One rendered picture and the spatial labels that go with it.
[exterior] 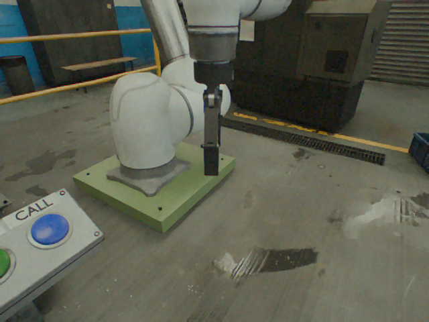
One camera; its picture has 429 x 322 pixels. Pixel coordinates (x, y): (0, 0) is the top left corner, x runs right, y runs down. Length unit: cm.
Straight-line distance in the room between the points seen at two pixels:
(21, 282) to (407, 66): 643
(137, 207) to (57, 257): 38
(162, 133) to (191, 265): 31
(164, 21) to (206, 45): 36
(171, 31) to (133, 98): 27
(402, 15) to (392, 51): 62
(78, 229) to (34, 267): 5
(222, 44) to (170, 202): 38
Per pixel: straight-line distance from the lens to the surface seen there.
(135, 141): 64
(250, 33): 355
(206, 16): 47
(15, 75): 550
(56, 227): 29
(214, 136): 46
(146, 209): 64
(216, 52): 47
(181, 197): 66
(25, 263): 29
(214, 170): 52
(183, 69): 76
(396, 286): 63
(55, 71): 569
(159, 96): 63
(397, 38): 640
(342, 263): 62
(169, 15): 82
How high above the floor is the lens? 125
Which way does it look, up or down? 31 degrees down
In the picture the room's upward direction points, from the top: straight up
